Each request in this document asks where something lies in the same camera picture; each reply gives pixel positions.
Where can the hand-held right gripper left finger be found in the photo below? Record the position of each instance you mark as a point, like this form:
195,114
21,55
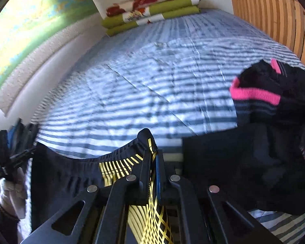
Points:
147,152

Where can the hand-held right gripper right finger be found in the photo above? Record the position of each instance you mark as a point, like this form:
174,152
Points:
159,178

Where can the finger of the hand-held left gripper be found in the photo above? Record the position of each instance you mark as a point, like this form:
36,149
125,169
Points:
22,155
1,147

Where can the black yellow-patterned garment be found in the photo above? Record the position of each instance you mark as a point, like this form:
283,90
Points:
66,175

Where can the person's left hand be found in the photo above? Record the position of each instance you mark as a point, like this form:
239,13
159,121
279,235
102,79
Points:
14,193

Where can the folded blue jeans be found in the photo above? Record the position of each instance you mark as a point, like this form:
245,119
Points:
11,136

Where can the folded dark grey clothes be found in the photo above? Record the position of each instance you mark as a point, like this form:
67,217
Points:
26,134

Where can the blue white striped bedspread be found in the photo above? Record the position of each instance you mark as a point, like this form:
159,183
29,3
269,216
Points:
142,81

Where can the plain black garment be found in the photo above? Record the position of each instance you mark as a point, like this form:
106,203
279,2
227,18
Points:
231,162

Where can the plain green folded quilt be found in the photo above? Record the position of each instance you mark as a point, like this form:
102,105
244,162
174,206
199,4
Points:
167,17

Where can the green floral folded quilt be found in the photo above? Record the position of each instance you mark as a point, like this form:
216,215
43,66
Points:
155,11

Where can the red floral folded blanket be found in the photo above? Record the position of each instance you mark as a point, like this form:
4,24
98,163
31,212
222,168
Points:
152,1

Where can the wooden slatted railing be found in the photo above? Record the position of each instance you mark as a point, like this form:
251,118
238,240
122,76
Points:
277,20

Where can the green landscape wall tapestry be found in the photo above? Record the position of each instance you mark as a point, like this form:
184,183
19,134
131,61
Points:
33,30

